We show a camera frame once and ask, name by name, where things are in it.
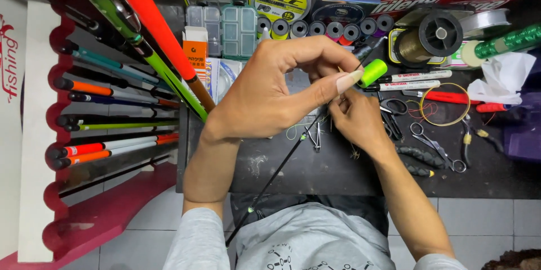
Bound person's right hand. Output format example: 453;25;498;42
328;88;396;161

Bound person's left hand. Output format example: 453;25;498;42
202;35;365;144

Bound thin black fishing rod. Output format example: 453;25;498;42
225;36;388;248

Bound silver nail clipper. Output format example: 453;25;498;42
305;121;323;153

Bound neon green thread spool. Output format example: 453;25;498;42
358;59;389;89

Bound loose yellow green thread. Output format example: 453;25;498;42
286;117;323;140

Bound white marker pen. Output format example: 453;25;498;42
376;70;453;84
364;80;441;92

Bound yellow rimmed flat packet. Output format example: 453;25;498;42
387;28;447;66

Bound row of coloured thread spools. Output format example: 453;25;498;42
256;14;395;46

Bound dark round line spool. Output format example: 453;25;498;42
311;0;373;25

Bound silver scissors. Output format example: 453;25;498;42
409;122;467;174

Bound large black spool brown line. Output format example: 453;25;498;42
394;10;464;68

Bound clear packet of fishing line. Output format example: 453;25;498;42
206;57;243;106

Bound small dark pliers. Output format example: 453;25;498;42
461;114;504;168

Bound person's grey printed shirt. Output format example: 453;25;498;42
163;202;467;270

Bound clear teal tackle box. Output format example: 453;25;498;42
221;3;258;59

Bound orange and white carton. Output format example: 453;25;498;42
182;26;209;90

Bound small clear tackle box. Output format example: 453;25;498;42
185;5;223;58

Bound white plastic bag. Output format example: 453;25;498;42
467;52;537;106

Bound clear spool of line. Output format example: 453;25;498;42
459;8;513;39

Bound green glitter thread spool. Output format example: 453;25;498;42
460;23;541;68

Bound purple plastic box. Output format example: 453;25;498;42
504;92;541;161

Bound thick orange fishing rod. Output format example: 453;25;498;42
100;0;216;112

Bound thick green black fishing rod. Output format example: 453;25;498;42
53;0;209;123

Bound red rack of fishing rods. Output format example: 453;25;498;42
17;0;182;264

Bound white banner with red print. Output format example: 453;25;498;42
0;0;29;262

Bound black handled scissors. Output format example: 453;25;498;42
377;96;409;142

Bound gold wire ring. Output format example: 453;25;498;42
419;83;471;127

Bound thin red wire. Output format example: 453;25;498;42
407;100;439;123

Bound pliers with black ribbed handles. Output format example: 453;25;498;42
394;145;445;178

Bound long red handled tool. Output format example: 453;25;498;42
402;90;481;105

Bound short red handled tool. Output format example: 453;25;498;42
476;103;512;114

